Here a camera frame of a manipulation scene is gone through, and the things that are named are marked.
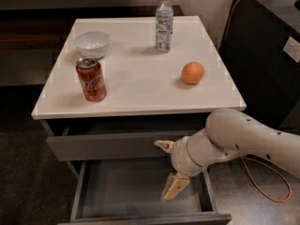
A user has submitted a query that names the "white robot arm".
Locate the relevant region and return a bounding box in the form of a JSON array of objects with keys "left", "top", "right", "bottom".
[{"left": 155, "top": 108, "right": 300, "bottom": 202}]

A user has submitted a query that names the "white bowl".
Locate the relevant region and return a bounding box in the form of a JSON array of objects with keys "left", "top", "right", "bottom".
[{"left": 74, "top": 31, "right": 110, "bottom": 59}]

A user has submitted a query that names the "orange fruit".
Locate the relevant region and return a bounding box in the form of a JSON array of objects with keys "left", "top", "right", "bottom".
[{"left": 181, "top": 62, "right": 204, "bottom": 85}]

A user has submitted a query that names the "clear plastic water bottle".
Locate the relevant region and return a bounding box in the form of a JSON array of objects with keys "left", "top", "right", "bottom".
[{"left": 156, "top": 0, "right": 173, "bottom": 53}]

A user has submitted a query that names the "grey drawer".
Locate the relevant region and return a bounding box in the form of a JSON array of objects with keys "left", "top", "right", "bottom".
[
  {"left": 47, "top": 113, "right": 208, "bottom": 161},
  {"left": 60, "top": 157, "right": 232, "bottom": 225}
]

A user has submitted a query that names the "red coke can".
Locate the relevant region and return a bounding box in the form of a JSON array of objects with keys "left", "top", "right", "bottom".
[{"left": 76, "top": 57, "right": 107, "bottom": 101}]

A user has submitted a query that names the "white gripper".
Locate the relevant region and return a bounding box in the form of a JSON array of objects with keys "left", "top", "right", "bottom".
[{"left": 155, "top": 136, "right": 205, "bottom": 203}]

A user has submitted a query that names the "dark wooden bench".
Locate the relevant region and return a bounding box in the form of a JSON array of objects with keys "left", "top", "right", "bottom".
[{"left": 0, "top": 5, "right": 185, "bottom": 52}]

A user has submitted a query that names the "grey top drawer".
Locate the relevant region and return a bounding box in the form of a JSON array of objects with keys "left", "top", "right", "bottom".
[{"left": 47, "top": 113, "right": 208, "bottom": 161}]

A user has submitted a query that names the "dark counter cabinet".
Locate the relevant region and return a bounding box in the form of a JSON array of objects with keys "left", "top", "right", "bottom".
[{"left": 219, "top": 0, "right": 300, "bottom": 133}]

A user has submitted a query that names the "white top drawer cabinet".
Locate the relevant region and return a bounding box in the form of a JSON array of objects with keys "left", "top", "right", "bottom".
[{"left": 31, "top": 15, "right": 248, "bottom": 161}]

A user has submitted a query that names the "orange extension cable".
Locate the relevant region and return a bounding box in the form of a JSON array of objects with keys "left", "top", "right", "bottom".
[{"left": 218, "top": 0, "right": 300, "bottom": 203}]

